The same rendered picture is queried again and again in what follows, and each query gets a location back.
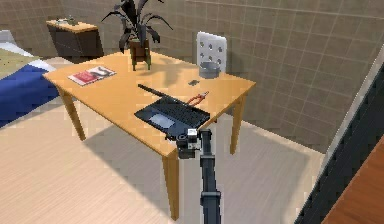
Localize dark wooden side table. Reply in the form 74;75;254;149
45;18;105;61

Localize dark framed room door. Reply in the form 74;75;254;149
293;63;384;224

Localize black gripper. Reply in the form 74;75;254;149
174;132;198;160

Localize dark potted house plant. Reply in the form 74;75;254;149
100;0;174;72

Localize black laptop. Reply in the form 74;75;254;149
133;83;211;141

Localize small green object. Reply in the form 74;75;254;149
55;15;80;27

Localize bed with blue blanket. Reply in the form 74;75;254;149
0;29;61;129

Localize red and white book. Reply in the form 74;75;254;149
67;65;117;87

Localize light wooden table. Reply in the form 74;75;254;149
42;50;257;222

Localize white perforated chair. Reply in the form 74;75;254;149
195;31;228;74

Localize red handled pliers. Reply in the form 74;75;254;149
186;90;210;106

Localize grey round bowl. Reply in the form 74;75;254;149
198;61;221;80

